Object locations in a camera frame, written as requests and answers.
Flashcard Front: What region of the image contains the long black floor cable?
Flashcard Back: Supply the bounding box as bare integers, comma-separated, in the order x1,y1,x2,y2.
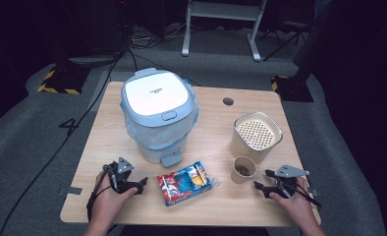
0,57,119,236

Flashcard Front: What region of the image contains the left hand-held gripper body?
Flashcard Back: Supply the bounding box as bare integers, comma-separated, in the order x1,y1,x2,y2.
102,156,140,195

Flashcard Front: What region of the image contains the colourful snack packet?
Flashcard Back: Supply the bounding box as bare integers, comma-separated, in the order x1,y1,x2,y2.
156,160,221,207

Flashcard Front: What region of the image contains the brown paper cup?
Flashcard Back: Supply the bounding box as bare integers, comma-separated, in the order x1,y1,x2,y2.
230,155,257,185

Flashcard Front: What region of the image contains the person's right hand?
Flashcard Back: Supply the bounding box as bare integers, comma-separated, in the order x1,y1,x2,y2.
268,176,314,225

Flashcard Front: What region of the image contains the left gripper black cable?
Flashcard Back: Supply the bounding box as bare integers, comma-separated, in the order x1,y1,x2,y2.
85,164,119,221

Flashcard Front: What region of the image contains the beige container with strainer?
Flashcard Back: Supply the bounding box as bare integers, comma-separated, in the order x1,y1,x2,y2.
229,111,284,165

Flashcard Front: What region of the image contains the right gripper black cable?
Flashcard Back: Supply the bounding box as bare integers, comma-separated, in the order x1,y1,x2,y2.
275,178,323,210

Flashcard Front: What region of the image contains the clear plastic bin liner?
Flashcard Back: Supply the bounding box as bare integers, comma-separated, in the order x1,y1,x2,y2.
122,82,200,151

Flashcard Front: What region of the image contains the person's left hand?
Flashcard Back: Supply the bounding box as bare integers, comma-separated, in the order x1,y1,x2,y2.
90,170,138,228

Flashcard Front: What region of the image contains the bundle of floor cables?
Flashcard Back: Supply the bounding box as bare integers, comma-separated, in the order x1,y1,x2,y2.
129,23,195,51

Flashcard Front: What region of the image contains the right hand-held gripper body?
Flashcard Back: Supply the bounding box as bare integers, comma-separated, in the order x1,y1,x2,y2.
272,163,311,200

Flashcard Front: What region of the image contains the white metal stand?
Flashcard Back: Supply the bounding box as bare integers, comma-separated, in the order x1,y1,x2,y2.
181,0,268,63

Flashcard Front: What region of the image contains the black yellow striped base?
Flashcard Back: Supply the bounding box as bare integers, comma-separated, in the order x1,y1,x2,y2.
36,66,91,95
271,75,314,103

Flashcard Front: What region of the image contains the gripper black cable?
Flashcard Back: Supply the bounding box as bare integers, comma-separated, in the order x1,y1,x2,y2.
275,178,323,210
85,164,119,221

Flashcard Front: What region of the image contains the white and blue pedal bin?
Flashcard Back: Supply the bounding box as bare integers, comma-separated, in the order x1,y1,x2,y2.
120,67,199,168

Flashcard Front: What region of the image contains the food scrap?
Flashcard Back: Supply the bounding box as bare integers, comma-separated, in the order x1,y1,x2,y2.
235,165,251,177

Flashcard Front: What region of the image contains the black tripod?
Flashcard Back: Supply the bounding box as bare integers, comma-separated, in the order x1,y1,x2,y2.
262,19,313,62

